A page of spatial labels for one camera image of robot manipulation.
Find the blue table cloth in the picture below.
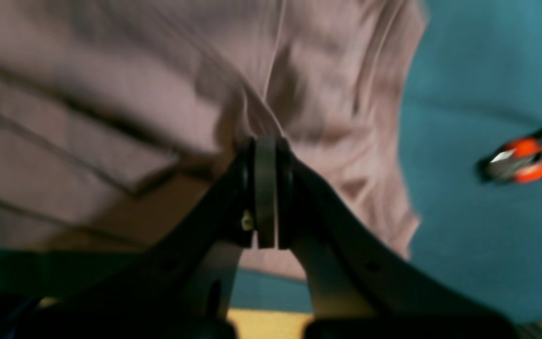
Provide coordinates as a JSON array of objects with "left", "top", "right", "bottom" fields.
[{"left": 0, "top": 0, "right": 542, "bottom": 322}]

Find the pink T-shirt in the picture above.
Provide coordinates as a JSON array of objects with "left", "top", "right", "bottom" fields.
[{"left": 0, "top": 0, "right": 426, "bottom": 259}]

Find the orange white utility knife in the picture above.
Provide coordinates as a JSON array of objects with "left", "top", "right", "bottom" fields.
[{"left": 476, "top": 129, "right": 542, "bottom": 184}]

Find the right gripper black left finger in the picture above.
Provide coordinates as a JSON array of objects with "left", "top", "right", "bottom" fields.
[{"left": 17, "top": 137, "right": 277, "bottom": 339}]

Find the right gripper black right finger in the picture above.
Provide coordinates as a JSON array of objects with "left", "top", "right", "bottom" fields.
[{"left": 277, "top": 140, "right": 516, "bottom": 339}]

